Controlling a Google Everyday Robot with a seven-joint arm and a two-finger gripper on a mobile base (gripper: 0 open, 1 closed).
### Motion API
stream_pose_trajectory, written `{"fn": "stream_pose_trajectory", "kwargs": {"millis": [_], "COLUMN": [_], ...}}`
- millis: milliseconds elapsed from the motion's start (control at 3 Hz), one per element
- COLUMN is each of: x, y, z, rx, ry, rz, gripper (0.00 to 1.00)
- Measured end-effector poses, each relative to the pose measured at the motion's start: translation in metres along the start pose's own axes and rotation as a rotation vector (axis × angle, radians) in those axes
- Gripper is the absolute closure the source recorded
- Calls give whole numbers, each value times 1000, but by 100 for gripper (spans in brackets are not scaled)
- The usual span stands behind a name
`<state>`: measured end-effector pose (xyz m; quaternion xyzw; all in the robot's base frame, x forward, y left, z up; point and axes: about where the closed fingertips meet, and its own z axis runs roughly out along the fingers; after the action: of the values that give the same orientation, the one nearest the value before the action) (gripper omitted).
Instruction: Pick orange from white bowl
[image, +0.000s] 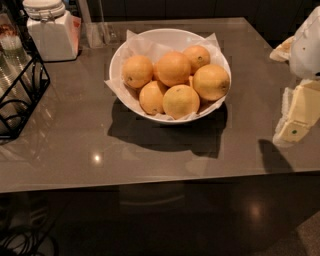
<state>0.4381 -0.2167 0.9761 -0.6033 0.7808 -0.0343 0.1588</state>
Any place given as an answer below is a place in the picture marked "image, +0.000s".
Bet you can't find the white rounded gripper body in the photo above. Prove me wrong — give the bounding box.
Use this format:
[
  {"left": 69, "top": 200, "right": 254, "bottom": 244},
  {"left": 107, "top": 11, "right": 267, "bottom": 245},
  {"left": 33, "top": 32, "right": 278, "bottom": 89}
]
[{"left": 289, "top": 6, "right": 320, "bottom": 80}]

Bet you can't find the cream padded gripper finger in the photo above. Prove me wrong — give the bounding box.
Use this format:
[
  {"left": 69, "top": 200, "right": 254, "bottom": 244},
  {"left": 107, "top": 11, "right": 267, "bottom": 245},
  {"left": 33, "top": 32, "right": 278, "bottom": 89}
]
[
  {"left": 269, "top": 36, "right": 294, "bottom": 62},
  {"left": 273, "top": 79, "right": 320, "bottom": 147}
]

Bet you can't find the hidden middle orange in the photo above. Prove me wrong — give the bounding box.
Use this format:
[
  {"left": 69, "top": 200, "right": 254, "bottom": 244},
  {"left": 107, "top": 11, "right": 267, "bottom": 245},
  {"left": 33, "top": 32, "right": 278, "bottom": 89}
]
[{"left": 186, "top": 75, "right": 193, "bottom": 88}]

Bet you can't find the white ceramic bowl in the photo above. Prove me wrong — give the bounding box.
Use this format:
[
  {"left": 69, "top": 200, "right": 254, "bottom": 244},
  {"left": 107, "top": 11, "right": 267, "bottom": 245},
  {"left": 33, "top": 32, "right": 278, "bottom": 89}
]
[{"left": 108, "top": 28, "right": 232, "bottom": 125}]

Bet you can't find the clear acrylic stand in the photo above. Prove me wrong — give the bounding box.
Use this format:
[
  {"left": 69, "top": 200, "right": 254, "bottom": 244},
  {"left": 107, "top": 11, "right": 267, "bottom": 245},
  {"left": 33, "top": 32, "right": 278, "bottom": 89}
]
[{"left": 77, "top": 0, "right": 119, "bottom": 48}]

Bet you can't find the white ceramic lidded jar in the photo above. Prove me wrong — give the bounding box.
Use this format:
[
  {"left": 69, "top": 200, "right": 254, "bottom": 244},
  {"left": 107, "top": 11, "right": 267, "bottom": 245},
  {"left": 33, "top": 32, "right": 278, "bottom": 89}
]
[{"left": 23, "top": 0, "right": 81, "bottom": 62}]

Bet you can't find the clear plastic cup stack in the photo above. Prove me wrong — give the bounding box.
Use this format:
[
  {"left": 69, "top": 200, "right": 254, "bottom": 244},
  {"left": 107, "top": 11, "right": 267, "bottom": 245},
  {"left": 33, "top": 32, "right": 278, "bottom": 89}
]
[{"left": 0, "top": 13, "right": 31, "bottom": 133}]

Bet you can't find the black wire rack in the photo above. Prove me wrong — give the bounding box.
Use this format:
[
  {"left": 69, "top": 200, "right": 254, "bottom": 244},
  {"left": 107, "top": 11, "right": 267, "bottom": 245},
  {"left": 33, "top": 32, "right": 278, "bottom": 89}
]
[{"left": 0, "top": 0, "right": 50, "bottom": 140}]

